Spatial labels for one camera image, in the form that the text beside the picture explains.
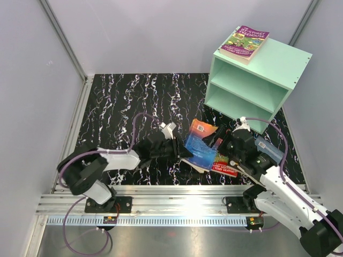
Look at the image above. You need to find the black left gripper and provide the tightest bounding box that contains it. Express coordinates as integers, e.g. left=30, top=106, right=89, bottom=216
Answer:
left=151, top=135, right=193, bottom=161

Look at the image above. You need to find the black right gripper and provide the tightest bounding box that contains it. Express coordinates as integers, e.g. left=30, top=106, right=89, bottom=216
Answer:
left=202, top=125, right=244, bottom=162

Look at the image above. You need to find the blue orange sunset book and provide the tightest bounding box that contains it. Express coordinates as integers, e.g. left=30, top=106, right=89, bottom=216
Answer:
left=182, top=119, right=217, bottom=173

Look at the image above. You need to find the purple treehouse book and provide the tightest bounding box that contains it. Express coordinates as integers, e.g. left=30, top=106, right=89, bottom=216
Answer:
left=219, top=26, right=270, bottom=65

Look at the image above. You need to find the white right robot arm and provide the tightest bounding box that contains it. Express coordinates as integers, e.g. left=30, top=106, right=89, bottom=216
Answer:
left=203, top=123, right=342, bottom=256

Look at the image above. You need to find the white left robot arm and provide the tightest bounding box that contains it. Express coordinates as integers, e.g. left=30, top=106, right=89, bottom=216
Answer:
left=57, top=132, right=193, bottom=213

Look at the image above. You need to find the red treehouse book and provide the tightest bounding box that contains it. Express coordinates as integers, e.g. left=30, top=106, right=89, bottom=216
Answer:
left=211, top=153, right=239, bottom=178

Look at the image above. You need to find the black paperback book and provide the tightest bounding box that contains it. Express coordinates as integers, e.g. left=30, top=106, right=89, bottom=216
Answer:
left=228, top=130, right=262, bottom=186

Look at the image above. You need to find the dark blue paperback book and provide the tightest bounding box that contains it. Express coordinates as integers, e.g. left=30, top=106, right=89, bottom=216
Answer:
left=255, top=136, right=284, bottom=165

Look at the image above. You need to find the mint green wooden shelf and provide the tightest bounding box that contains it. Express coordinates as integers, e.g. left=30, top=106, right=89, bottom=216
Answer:
left=204, top=27, right=312, bottom=133

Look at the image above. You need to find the right control board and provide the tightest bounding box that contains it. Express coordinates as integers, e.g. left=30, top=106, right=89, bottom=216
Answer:
left=246, top=216, right=264, bottom=230

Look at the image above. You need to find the control board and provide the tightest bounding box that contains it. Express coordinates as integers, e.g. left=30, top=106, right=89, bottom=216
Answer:
left=103, top=216, right=117, bottom=224
left=246, top=216, right=264, bottom=230

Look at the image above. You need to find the left control board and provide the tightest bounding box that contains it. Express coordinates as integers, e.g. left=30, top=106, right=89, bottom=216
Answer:
left=103, top=216, right=117, bottom=224

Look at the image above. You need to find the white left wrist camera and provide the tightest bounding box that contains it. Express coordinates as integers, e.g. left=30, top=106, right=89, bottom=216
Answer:
left=159, top=122, right=176, bottom=139

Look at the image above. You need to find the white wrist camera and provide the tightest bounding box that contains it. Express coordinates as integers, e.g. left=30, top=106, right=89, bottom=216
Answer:
left=234, top=116, right=250, bottom=132
left=159, top=122, right=176, bottom=139

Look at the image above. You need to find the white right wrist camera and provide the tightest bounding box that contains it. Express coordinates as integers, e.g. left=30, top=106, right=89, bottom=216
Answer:
left=234, top=116, right=250, bottom=132

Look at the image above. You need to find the aluminium mounting rail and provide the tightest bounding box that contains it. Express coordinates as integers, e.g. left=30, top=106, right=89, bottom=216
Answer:
left=35, top=185, right=251, bottom=217

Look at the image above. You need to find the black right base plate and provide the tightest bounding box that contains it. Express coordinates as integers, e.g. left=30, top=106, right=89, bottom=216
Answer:
left=221, top=196, right=268, bottom=214

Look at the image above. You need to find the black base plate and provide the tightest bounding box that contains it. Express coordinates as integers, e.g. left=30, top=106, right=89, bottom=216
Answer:
left=84, top=196, right=133, bottom=214
left=221, top=196, right=268, bottom=214

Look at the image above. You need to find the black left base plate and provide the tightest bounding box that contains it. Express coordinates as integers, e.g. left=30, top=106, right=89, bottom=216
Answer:
left=84, top=196, right=133, bottom=214

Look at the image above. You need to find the left aluminium frame post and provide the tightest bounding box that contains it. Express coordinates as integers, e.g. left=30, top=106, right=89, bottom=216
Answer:
left=39, top=0, right=89, bottom=84

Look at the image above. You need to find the aluminium frame post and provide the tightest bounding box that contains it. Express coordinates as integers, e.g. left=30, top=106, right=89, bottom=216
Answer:
left=288, top=0, right=321, bottom=47
left=39, top=0, right=89, bottom=84

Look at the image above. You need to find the white slotted cable duct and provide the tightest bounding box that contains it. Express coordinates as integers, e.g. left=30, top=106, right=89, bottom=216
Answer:
left=47, top=215, right=247, bottom=227

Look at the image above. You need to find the right aluminium frame post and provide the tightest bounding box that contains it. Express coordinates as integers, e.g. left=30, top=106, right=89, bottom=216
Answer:
left=288, top=0, right=321, bottom=47

